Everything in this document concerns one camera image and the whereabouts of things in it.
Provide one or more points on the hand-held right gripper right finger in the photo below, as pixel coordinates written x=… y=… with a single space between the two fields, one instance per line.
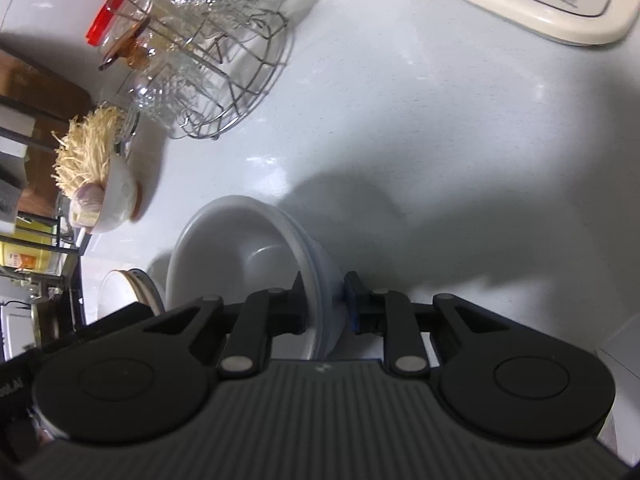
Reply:
x=352 y=300

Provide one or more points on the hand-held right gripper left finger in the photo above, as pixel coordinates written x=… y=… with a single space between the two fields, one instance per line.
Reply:
x=299 y=305

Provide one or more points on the plain white bowl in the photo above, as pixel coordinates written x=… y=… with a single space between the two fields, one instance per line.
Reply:
x=225 y=255

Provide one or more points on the large white leaf-print plate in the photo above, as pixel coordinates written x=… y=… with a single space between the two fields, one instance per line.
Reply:
x=115 y=292

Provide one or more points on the black metal dish rack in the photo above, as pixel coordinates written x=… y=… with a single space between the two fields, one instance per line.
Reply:
x=65 y=260

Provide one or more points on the yellow detergent pump bottle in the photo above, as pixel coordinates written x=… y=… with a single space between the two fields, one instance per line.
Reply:
x=30 y=252

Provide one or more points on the halved red onion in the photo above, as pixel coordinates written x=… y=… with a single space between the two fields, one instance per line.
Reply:
x=87 y=202

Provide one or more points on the white bowl with vegetables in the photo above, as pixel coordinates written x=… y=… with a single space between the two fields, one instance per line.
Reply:
x=117 y=195

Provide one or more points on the enoki mushroom bunch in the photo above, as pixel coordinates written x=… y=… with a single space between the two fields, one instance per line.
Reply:
x=87 y=150

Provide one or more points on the brown wooden cutting board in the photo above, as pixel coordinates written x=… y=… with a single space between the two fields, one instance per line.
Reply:
x=40 y=105

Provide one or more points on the red-lidded clear plastic jar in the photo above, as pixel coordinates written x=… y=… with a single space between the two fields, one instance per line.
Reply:
x=112 y=25

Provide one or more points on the cream electric cooker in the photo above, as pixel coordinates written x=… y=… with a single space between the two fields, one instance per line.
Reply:
x=540 y=0

